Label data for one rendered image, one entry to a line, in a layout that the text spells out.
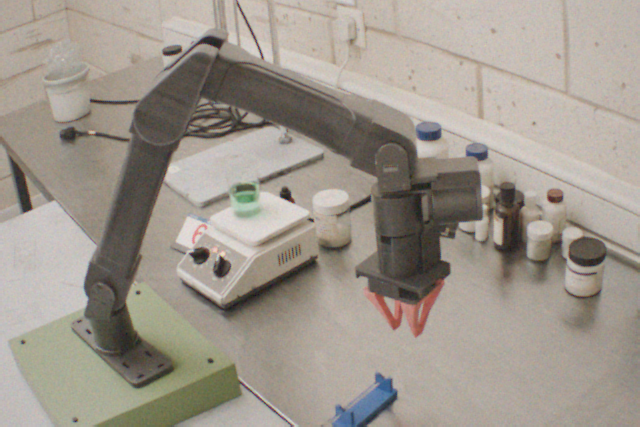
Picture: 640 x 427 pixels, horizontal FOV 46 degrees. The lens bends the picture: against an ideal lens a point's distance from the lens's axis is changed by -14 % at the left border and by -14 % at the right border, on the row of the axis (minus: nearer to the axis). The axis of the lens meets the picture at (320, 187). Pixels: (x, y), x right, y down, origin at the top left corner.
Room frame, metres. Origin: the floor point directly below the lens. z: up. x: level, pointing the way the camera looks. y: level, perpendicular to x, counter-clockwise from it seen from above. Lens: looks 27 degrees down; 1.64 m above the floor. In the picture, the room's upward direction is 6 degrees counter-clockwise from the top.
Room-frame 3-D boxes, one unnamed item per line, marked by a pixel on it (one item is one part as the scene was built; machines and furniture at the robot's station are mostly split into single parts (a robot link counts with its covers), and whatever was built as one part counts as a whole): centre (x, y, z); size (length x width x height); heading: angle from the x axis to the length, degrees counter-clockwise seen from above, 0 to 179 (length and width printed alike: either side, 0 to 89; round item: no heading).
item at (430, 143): (1.39, -0.20, 0.96); 0.07 x 0.07 x 0.13
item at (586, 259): (1.02, -0.40, 0.94); 0.07 x 0.07 x 0.07
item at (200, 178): (1.58, 0.16, 0.91); 0.30 x 0.20 x 0.01; 124
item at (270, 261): (1.19, 0.12, 0.94); 0.22 x 0.13 x 0.08; 130
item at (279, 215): (1.20, 0.10, 0.98); 0.12 x 0.12 x 0.01; 40
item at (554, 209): (1.18, -0.39, 0.94); 0.05 x 0.05 x 0.09
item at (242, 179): (1.21, 0.12, 1.02); 0.06 x 0.05 x 0.08; 63
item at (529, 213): (1.18, -0.34, 0.94); 0.03 x 0.03 x 0.09
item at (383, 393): (0.80, -0.03, 0.92); 0.10 x 0.03 x 0.04; 137
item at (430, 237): (0.90, -0.13, 1.11); 0.11 x 0.07 x 0.06; 137
